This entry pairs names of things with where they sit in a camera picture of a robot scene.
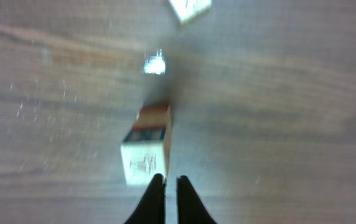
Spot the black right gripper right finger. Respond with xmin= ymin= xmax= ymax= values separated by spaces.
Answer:
xmin=177 ymin=175 xmax=217 ymax=224

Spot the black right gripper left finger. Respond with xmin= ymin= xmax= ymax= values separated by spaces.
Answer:
xmin=124 ymin=174 xmax=166 ymax=224

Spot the wooden block yellow K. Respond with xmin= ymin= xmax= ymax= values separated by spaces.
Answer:
xmin=120 ymin=126 xmax=170 ymax=186

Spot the red 3 wooden block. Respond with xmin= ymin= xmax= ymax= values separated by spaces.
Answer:
xmin=132 ymin=103 xmax=172 ymax=130

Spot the plain wooden block yellow side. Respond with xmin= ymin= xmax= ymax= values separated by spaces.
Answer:
xmin=168 ymin=0 xmax=212 ymax=24

